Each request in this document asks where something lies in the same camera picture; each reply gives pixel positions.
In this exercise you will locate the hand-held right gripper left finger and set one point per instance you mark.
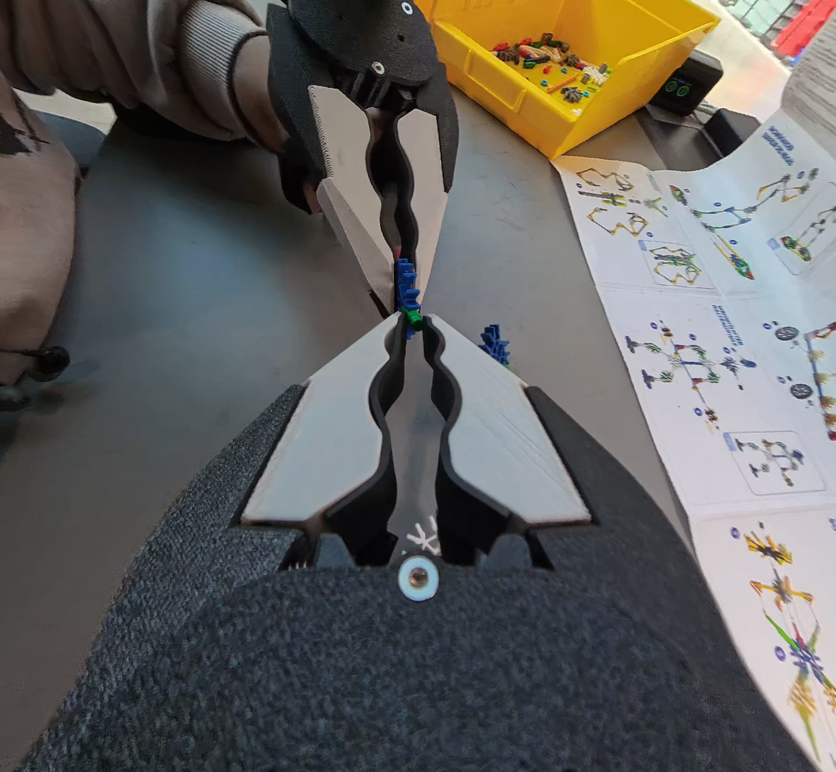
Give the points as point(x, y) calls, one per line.
point(314, 452)

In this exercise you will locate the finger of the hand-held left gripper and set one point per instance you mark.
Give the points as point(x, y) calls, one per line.
point(427, 171)
point(346, 171)

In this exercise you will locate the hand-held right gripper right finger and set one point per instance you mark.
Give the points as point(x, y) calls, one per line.
point(516, 452)

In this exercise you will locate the blue snowflake toy connector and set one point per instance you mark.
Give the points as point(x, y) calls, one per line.
point(406, 282)

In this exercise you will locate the white snowflake toy connector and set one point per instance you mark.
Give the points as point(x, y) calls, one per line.
point(421, 540)

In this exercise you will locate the short green toy rod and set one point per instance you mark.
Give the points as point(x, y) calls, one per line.
point(412, 315)

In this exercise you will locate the pile of toy pieces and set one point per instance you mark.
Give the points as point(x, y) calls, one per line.
point(549, 64)

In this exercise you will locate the yellow plastic bin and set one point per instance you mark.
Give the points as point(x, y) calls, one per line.
point(627, 1)

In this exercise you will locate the grey desk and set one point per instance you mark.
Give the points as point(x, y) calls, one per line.
point(170, 275)

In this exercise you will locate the person's left hand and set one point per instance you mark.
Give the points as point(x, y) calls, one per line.
point(255, 93)

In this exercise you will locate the printed instruction sheet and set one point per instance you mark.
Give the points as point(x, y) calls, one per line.
point(706, 367)

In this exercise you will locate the black device with green lights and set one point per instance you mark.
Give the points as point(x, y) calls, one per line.
point(686, 86)

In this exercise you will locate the dark flat device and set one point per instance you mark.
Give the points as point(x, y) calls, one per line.
point(732, 132)

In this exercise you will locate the red plastic bins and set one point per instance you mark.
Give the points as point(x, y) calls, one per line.
point(807, 14)

